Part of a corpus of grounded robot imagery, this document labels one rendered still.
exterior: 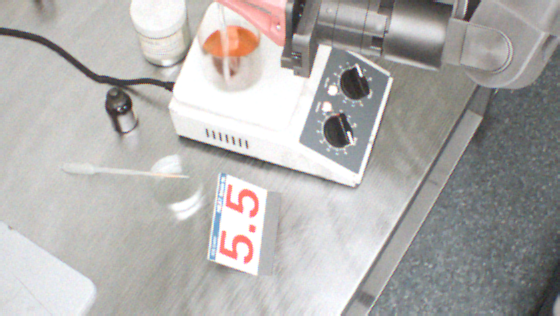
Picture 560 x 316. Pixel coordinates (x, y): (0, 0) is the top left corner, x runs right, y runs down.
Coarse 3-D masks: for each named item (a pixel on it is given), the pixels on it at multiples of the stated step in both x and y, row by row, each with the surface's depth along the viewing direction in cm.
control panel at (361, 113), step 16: (336, 48) 105; (336, 64) 105; (352, 64) 106; (368, 64) 107; (320, 80) 103; (336, 80) 104; (368, 80) 106; (384, 80) 107; (320, 96) 103; (336, 96) 104; (368, 96) 106; (320, 112) 103; (336, 112) 103; (352, 112) 104; (368, 112) 105; (304, 128) 101; (320, 128) 102; (352, 128) 104; (368, 128) 105; (304, 144) 101; (320, 144) 102; (352, 144) 104; (336, 160) 102; (352, 160) 103
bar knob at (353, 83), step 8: (344, 72) 105; (352, 72) 104; (360, 72) 104; (344, 80) 104; (352, 80) 104; (360, 80) 104; (344, 88) 104; (352, 88) 105; (360, 88) 104; (368, 88) 104; (352, 96) 104; (360, 96) 104
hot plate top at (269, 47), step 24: (192, 48) 103; (264, 48) 102; (192, 72) 102; (264, 72) 101; (288, 72) 101; (192, 96) 101; (216, 96) 100; (240, 96) 100; (264, 96) 100; (288, 96) 100; (240, 120) 100; (264, 120) 99; (288, 120) 99
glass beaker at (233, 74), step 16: (240, 0) 95; (208, 16) 96; (240, 16) 98; (208, 32) 98; (256, 32) 98; (256, 48) 94; (208, 64) 96; (224, 64) 95; (240, 64) 95; (256, 64) 97; (208, 80) 100; (224, 80) 98; (240, 80) 98; (256, 80) 100
